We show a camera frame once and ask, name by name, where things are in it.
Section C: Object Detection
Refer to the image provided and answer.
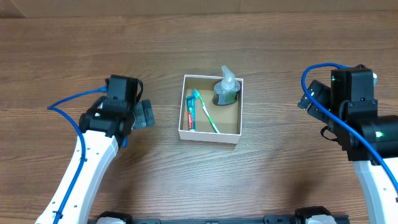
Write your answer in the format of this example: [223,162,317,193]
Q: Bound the blue disposable razor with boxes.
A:
[122,137,128,148]

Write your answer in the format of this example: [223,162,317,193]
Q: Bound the Colgate toothpaste tube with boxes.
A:
[187,96,196,131]

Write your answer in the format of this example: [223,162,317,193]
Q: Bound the green white toothbrush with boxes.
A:
[192,88,220,134]

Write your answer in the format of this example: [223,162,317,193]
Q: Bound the clear soap pump bottle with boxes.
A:
[213,65,241,106]

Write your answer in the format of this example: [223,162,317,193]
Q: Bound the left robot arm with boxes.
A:
[36,93,155,223]

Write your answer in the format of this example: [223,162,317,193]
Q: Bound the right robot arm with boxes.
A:
[301,80,397,223]

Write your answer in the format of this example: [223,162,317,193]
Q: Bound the white cardboard box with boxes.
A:
[178,74,243,144]

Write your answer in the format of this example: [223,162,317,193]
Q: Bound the right blue cable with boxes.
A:
[300,62,398,194]

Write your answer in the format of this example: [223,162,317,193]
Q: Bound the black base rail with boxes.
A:
[87,206,350,224]

